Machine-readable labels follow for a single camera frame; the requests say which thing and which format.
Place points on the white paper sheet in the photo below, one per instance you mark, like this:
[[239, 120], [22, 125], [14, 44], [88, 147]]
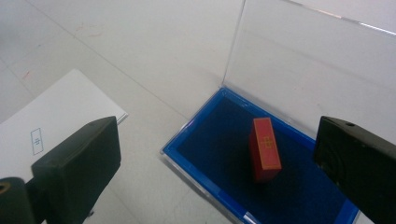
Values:
[[59, 118]]

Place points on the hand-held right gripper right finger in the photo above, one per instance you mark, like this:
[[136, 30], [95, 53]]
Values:
[[358, 161]]

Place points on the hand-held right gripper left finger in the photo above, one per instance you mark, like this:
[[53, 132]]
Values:
[[81, 165]]

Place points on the blue ink pad box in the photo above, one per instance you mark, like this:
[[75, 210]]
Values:
[[224, 155]]

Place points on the red stamp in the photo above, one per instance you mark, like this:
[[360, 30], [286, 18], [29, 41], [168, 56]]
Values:
[[264, 149]]

